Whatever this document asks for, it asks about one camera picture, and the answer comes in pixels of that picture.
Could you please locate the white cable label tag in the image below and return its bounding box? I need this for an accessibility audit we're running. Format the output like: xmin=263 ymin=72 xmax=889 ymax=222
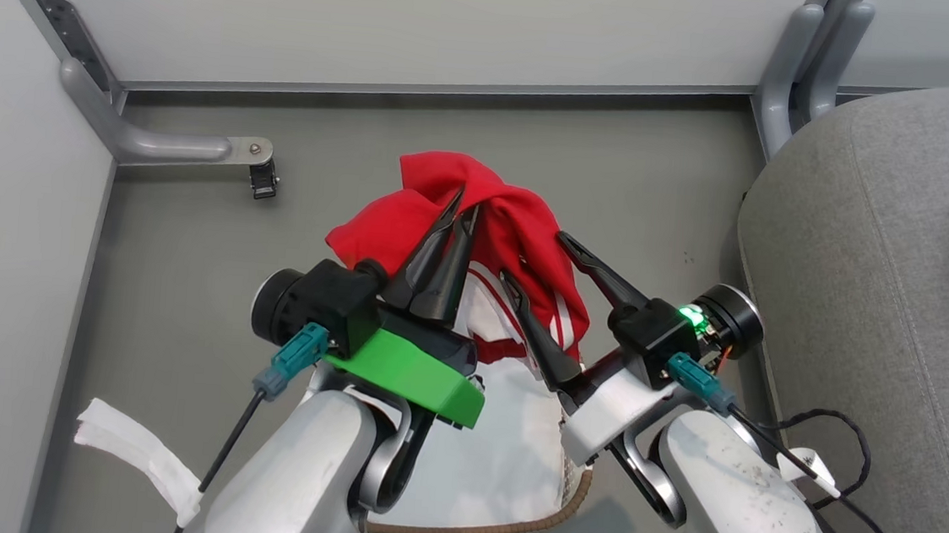
xmin=773 ymin=444 xmax=843 ymax=499

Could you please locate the grey upholstered seat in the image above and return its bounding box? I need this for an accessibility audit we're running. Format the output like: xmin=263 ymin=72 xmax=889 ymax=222
xmin=712 ymin=63 xmax=949 ymax=533

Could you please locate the grey partition post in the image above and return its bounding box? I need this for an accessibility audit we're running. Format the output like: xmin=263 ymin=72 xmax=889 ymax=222
xmin=0 ymin=0 xmax=133 ymax=104

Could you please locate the white cloth strip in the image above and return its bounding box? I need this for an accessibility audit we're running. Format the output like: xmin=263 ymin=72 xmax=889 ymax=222
xmin=68 ymin=396 xmax=212 ymax=530

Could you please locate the grey tube partition foot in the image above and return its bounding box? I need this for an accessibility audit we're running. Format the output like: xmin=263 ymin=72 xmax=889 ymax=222
xmin=51 ymin=56 xmax=280 ymax=177
xmin=795 ymin=0 xmax=877 ymax=128
xmin=746 ymin=0 xmax=826 ymax=163

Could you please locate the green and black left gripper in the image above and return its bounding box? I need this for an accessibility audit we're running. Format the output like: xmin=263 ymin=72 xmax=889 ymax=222
xmin=319 ymin=177 xmax=503 ymax=431

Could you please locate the black partition caster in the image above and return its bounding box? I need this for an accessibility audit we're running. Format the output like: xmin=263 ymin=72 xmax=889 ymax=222
xmin=246 ymin=157 xmax=282 ymax=203

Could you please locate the black cable with teal plug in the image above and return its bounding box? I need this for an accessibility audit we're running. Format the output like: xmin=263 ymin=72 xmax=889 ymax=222
xmin=168 ymin=312 xmax=333 ymax=533
xmin=653 ymin=352 xmax=912 ymax=533

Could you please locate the grey aluminium partition rail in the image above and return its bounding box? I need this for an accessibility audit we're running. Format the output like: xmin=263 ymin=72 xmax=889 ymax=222
xmin=120 ymin=35 xmax=756 ymax=141

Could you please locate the red and white garment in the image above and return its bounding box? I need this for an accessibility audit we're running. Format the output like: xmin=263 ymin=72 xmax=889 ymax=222
xmin=317 ymin=143 xmax=604 ymax=365

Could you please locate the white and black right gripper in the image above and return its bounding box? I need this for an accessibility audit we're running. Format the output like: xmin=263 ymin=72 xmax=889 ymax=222
xmin=486 ymin=227 xmax=691 ymax=474

